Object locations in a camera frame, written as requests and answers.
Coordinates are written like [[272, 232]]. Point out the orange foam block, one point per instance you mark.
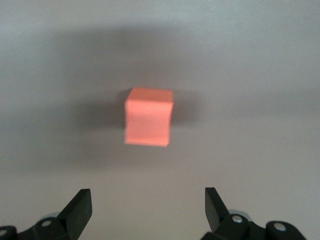
[[148, 117]]

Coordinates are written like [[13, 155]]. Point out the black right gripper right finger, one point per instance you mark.
[[217, 215]]

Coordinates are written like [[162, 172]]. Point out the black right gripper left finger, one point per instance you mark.
[[75, 215]]

